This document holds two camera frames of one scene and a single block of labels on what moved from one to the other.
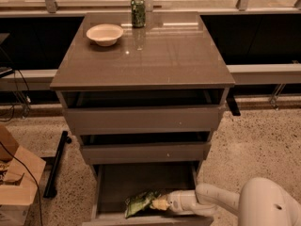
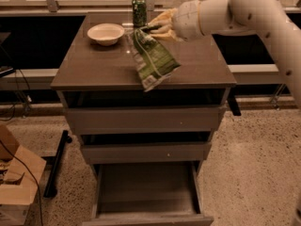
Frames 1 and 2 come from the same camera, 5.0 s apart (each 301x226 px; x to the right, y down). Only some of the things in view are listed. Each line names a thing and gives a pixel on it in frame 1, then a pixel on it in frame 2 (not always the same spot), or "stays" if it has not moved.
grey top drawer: x=139 y=110 stays
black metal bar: x=51 y=187 stays
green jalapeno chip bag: x=136 y=203 to x=155 y=60
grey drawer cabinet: x=143 y=103 stays
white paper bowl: x=104 y=35 stays
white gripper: x=177 y=201 to x=187 y=20
